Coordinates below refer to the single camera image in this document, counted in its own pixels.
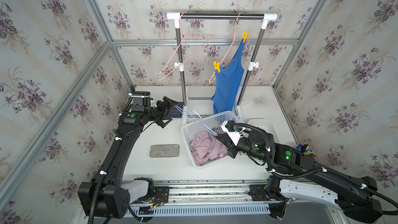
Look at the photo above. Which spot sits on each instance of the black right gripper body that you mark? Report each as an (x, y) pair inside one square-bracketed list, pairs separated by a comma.
[(233, 150)]

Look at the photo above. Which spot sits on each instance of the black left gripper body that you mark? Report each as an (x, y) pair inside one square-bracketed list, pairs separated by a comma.
[(160, 111)]

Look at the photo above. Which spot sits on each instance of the pink tank top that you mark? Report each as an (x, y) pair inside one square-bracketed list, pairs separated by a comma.
[(205, 148)]

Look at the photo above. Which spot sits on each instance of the light blue wire hanger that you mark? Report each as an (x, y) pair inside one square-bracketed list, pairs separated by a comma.
[(198, 120)]

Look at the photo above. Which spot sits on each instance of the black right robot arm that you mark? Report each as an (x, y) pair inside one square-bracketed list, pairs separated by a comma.
[(294, 174)]

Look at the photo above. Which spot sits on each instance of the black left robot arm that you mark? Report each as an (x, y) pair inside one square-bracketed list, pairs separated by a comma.
[(124, 149)]

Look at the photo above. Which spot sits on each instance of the blue tank top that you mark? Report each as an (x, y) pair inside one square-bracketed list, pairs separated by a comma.
[(228, 82)]

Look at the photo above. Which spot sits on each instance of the white perforated plastic basket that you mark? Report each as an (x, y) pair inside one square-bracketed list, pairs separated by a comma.
[(214, 122)]

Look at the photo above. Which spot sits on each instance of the grey rectangular sponge pad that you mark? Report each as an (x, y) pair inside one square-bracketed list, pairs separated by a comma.
[(164, 151)]

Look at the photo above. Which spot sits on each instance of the white plastic tray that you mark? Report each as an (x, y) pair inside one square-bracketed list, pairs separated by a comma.
[(266, 125)]

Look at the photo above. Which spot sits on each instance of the yellow lower clothespin blue top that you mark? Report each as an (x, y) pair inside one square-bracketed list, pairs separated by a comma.
[(217, 67)]

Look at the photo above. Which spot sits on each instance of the yellow clothespin blue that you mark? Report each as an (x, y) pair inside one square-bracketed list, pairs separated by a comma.
[(245, 35), (217, 67)]

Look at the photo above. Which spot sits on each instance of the pink pen cup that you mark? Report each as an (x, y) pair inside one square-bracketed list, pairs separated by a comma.
[(306, 150)]

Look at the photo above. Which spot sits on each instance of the white metal clothes rack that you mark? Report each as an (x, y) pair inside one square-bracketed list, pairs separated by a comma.
[(180, 38)]

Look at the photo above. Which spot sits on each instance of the yellow upper clothespin blue top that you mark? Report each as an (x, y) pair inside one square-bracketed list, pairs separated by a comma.
[(245, 35)]

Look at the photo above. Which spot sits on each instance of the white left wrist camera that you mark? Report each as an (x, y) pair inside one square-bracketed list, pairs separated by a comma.
[(141, 98)]

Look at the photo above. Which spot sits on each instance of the pink wire hanger blue top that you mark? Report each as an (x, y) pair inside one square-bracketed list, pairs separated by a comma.
[(213, 77)]

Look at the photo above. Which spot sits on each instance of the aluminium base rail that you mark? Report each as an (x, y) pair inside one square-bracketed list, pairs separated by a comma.
[(145, 198)]

